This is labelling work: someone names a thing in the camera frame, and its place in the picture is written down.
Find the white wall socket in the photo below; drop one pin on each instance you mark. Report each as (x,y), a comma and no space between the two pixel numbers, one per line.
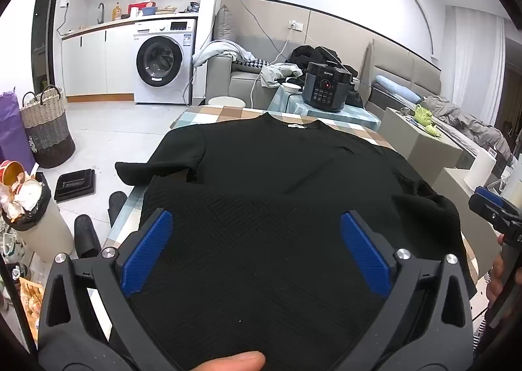
(295,25)

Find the grey bed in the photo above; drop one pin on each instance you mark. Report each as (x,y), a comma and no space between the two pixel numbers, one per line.
(391,65)

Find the white paper towel roll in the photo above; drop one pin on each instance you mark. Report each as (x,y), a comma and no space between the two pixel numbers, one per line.
(480,167)

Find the green face mug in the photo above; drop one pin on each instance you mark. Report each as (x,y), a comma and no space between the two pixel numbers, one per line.
(423,114)

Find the white kitchen base cabinet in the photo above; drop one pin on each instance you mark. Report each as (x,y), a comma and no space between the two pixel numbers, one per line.
(98,65)

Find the white washing machine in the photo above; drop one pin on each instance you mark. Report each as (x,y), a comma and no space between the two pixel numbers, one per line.
(163,85)

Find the white bowl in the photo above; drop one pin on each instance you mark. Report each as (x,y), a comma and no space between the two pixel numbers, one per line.
(291,89)

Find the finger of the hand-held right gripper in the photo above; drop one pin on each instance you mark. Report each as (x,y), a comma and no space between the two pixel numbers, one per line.
(491,196)
(485,210)

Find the grey cabinet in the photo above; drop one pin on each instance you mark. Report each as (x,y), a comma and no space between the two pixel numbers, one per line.
(450,187)

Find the pale grey throw blanket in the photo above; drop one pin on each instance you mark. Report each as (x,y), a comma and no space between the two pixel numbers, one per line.
(220,51)

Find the white trash bin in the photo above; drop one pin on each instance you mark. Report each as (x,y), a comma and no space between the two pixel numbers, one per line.
(45,232)

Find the white round stool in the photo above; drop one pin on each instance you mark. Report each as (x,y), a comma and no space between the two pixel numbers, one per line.
(225,101)

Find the white curtain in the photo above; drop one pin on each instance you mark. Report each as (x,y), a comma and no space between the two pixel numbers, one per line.
(477,65)

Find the person's right hand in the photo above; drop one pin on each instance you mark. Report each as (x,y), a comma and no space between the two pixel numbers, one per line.
(495,279)

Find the black electric pressure cooker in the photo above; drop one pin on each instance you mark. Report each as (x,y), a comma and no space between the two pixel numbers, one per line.
(326,90)

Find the grey sofa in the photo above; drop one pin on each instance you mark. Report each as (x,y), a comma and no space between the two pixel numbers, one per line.
(240,85)

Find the light blue pillow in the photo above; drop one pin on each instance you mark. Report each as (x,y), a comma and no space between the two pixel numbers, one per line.
(397,87)

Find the white crumpled clothes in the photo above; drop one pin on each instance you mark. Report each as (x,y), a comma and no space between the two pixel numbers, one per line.
(277,73)

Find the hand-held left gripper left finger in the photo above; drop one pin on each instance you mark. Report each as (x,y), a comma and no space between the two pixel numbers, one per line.
(147,248)

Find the black knit sweater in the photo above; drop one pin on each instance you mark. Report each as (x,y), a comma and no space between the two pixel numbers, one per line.
(265,191)

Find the grey side table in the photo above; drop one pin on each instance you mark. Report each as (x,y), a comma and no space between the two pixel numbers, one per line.
(412,138)

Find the brown blue checked tablecloth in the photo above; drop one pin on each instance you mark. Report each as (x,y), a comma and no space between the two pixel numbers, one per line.
(220,113)

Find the black white patterned rug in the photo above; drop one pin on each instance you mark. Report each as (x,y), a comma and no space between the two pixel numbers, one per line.
(480,334)

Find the wicker laundry basket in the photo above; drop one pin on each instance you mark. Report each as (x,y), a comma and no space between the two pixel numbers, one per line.
(49,130)

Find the black slipper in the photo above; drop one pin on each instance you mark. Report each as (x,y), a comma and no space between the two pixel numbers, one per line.
(87,236)
(117,208)

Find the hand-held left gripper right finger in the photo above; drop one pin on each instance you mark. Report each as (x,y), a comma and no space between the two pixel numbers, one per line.
(363,253)

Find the grey bed blanket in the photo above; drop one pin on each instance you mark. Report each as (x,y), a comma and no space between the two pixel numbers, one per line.
(465,122)

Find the black kitchen faucet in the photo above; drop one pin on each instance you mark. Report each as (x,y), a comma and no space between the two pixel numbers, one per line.
(101,12)

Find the person's left hand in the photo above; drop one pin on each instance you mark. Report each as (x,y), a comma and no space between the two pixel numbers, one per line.
(232,362)

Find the purple bag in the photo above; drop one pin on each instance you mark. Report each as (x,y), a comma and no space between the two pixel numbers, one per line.
(12,130)

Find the grey sofa cushion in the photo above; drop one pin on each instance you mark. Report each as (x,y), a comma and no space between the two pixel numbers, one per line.
(226,24)

